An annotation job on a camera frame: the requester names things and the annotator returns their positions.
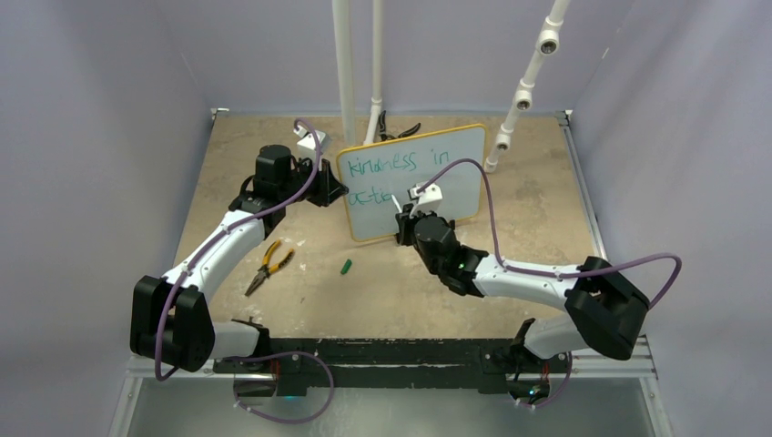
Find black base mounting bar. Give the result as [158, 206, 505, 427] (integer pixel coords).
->
[213, 338, 569, 398]

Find white pipe with fittings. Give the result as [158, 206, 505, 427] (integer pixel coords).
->
[483, 0, 572, 173]

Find thick white vertical pipe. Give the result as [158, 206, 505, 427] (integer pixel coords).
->
[331, 0, 357, 147]

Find white green marker pen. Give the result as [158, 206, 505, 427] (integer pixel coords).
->
[391, 194, 402, 213]

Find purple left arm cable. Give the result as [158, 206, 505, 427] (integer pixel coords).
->
[154, 117, 322, 382]

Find yellow black pliers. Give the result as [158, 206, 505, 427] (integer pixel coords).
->
[245, 239, 295, 297]

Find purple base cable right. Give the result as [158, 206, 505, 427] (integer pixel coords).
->
[513, 350, 573, 412]

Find green marker cap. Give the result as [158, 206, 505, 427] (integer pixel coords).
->
[340, 259, 352, 275]

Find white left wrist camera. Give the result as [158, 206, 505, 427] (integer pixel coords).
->
[294, 127, 331, 159]

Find thin white vertical pipe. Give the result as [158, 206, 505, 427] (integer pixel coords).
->
[363, 0, 384, 145]

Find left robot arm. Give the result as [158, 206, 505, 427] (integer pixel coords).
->
[129, 145, 348, 372]

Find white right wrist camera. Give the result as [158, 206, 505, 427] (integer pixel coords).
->
[408, 183, 442, 218]

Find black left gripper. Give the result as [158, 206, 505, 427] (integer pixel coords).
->
[279, 155, 347, 207]

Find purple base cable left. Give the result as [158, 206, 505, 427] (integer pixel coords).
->
[232, 351, 338, 426]

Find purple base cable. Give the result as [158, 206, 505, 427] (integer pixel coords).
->
[513, 350, 573, 412]
[232, 351, 338, 426]

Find yellow framed whiteboard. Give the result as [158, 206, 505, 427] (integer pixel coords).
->
[336, 124, 487, 242]

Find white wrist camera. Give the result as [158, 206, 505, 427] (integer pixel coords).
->
[408, 183, 442, 218]
[294, 127, 331, 159]

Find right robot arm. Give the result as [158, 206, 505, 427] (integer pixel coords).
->
[395, 205, 651, 371]

